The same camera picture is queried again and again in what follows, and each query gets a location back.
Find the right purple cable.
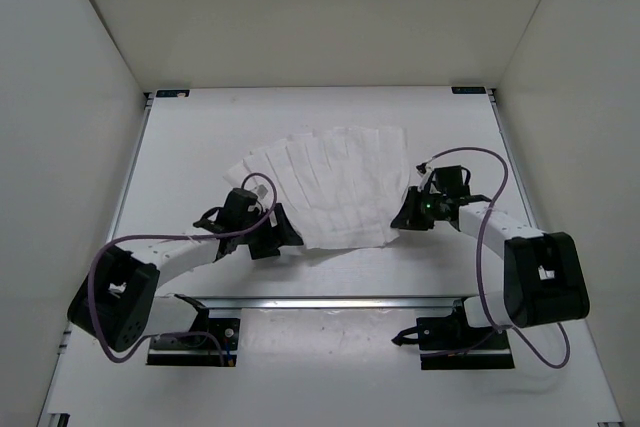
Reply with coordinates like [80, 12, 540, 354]
[417, 146, 571, 368]

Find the left blue corner sticker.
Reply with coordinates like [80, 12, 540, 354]
[155, 89, 190, 98]

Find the aluminium front rail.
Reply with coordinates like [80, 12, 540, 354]
[194, 296, 462, 310]

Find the white pleated skirt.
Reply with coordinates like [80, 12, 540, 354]
[223, 126, 410, 250]

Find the purple cable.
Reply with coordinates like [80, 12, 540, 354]
[87, 173, 279, 366]
[417, 146, 571, 368]

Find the blue corner sticker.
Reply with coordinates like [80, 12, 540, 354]
[155, 89, 190, 98]
[451, 86, 486, 95]

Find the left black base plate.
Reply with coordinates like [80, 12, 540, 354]
[146, 310, 241, 368]

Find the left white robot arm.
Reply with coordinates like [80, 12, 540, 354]
[67, 188, 303, 363]

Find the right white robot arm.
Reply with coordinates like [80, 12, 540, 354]
[391, 165, 590, 348]

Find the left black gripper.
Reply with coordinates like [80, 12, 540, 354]
[239, 201, 302, 259]

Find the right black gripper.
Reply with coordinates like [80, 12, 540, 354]
[390, 186, 446, 231]

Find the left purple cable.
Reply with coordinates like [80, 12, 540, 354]
[87, 173, 279, 366]

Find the right blue corner sticker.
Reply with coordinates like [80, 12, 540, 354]
[451, 86, 486, 95]

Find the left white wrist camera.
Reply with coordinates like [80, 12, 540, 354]
[252, 184, 273, 212]

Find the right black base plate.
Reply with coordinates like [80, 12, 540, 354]
[391, 312, 515, 371]

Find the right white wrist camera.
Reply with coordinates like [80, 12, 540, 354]
[416, 161, 434, 192]

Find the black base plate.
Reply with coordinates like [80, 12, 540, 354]
[146, 310, 241, 368]
[391, 312, 515, 371]

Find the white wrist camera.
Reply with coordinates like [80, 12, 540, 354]
[416, 161, 434, 192]
[252, 184, 273, 212]

